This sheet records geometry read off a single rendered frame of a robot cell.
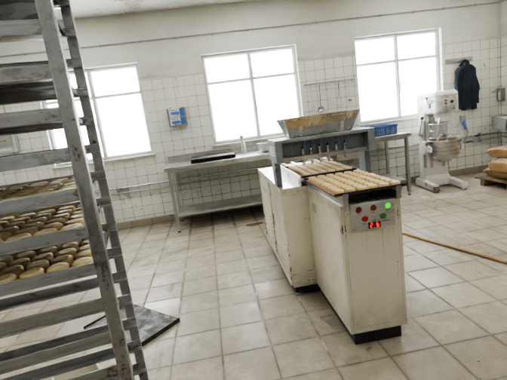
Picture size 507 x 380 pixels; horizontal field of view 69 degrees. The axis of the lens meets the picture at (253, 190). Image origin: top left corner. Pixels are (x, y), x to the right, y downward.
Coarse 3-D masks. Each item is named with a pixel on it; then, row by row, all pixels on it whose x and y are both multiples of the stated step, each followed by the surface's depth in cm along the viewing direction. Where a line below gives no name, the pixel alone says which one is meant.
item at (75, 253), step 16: (80, 240) 113; (0, 256) 106; (16, 256) 102; (32, 256) 103; (48, 256) 99; (64, 256) 96; (80, 256) 95; (0, 272) 91; (16, 272) 91; (32, 272) 87
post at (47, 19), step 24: (48, 0) 74; (48, 24) 75; (48, 48) 76; (72, 96) 80; (72, 120) 79; (72, 144) 79; (72, 168) 80; (96, 216) 83; (96, 240) 84; (96, 264) 84; (120, 336) 88; (120, 360) 89
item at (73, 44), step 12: (72, 24) 115; (72, 48) 116; (84, 72) 120; (84, 84) 119; (84, 108) 120; (96, 132) 122; (96, 156) 123; (96, 168) 123; (108, 192) 125; (108, 216) 126; (120, 264) 130; (120, 288) 131; (132, 300) 136; (132, 312) 134; (132, 336) 135; (144, 360) 138; (144, 372) 138
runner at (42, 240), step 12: (72, 228) 84; (84, 228) 85; (12, 240) 81; (24, 240) 82; (36, 240) 82; (48, 240) 83; (60, 240) 84; (72, 240) 85; (0, 252) 80; (12, 252) 81
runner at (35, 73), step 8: (48, 64) 79; (0, 72) 76; (8, 72) 76; (16, 72) 77; (24, 72) 77; (32, 72) 78; (40, 72) 78; (48, 72) 79; (0, 80) 76; (8, 80) 77; (16, 80) 77; (24, 80) 78; (32, 80) 78; (40, 80) 79; (48, 80) 81
